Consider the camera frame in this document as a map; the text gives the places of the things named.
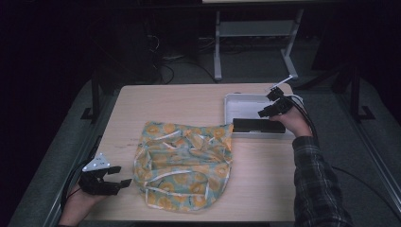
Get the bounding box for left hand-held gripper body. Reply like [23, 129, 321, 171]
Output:
[78, 153, 121, 196]

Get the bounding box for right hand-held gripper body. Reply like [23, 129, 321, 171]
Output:
[266, 75, 295, 115]

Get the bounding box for long black box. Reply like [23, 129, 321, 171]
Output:
[232, 117, 287, 134]

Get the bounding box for white plastic tray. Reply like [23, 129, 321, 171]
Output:
[223, 93, 305, 140]

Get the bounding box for yellow floral cloth bag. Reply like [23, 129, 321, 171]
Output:
[131, 120, 235, 213]

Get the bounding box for person's right hand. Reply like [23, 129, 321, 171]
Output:
[269, 106, 312, 139]

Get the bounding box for person's left hand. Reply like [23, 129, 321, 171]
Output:
[58, 185, 108, 226]

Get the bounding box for black metal stand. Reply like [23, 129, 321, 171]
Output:
[79, 79, 102, 124]
[349, 65, 376, 123]

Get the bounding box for white metal leg table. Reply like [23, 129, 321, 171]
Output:
[201, 0, 305, 81]

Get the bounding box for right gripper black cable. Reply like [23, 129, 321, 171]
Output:
[285, 94, 320, 147]

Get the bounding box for aluminium rail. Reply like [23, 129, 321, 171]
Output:
[40, 94, 121, 227]
[334, 91, 401, 206]

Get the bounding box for tangle of black floor cables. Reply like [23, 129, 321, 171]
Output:
[144, 33, 219, 85]

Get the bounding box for long black floor cable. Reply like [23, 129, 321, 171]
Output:
[330, 166, 401, 219]

